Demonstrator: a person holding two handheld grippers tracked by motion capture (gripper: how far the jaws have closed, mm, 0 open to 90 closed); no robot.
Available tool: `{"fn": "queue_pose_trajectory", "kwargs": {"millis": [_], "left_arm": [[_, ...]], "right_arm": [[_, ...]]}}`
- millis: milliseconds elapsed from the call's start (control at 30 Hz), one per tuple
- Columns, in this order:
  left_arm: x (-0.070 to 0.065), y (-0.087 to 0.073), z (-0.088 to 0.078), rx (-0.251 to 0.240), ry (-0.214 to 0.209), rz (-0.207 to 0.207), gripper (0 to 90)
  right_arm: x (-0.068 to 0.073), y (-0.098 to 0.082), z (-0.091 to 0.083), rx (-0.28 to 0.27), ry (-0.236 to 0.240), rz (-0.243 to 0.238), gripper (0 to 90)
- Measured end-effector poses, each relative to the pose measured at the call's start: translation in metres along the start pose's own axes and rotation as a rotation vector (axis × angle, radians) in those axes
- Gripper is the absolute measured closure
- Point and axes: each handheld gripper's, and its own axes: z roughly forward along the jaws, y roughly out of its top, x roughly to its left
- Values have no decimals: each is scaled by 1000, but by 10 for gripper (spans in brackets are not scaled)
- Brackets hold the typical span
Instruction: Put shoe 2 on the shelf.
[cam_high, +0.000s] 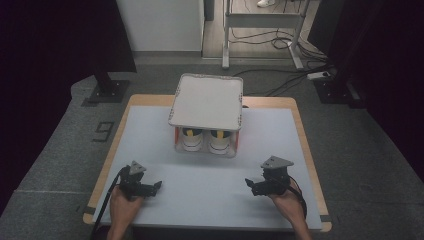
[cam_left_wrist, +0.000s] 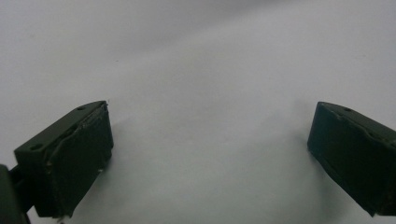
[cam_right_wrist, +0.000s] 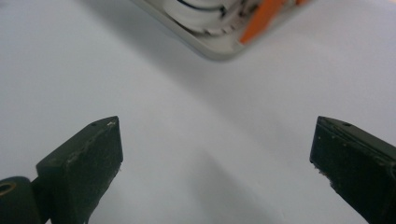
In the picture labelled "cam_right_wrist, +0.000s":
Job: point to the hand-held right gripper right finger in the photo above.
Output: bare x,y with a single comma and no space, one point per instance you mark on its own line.
355,168

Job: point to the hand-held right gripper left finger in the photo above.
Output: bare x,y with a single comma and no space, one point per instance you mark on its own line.
84,168

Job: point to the white table mat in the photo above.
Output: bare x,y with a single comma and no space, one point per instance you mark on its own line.
199,124

